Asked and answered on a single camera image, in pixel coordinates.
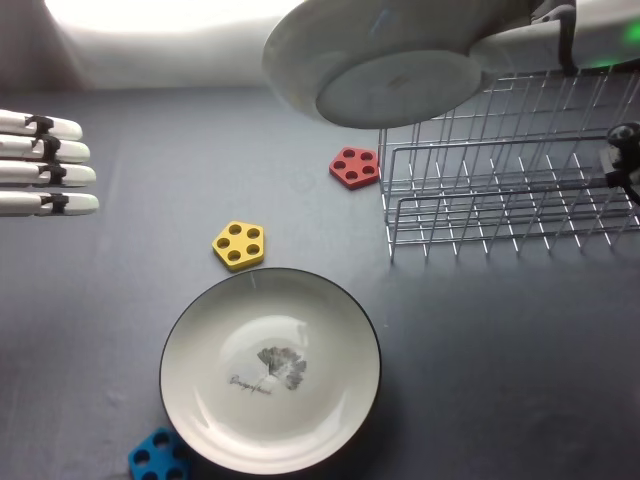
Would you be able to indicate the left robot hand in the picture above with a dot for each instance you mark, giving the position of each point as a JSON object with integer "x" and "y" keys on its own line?
{"x": 20, "y": 172}

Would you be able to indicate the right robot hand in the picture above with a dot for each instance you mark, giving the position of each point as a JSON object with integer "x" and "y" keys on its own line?
{"x": 600, "y": 45}

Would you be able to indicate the white backdrop sheet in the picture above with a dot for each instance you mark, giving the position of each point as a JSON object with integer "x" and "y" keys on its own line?
{"x": 150, "y": 40}

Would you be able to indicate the yellow pentagon block with holes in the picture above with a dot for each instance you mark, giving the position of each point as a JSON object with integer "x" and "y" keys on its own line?
{"x": 240, "y": 260}

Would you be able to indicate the red pentagon block with holes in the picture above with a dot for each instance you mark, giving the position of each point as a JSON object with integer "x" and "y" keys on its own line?
{"x": 357, "y": 162}

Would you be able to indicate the blue block with holes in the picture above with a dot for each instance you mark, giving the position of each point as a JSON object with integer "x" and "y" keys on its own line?
{"x": 152, "y": 447}

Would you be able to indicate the grey table cloth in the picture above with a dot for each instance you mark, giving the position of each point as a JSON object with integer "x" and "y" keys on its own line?
{"x": 500, "y": 350}

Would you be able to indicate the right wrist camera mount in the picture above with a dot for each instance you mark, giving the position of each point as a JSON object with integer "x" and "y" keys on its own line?
{"x": 620, "y": 165}

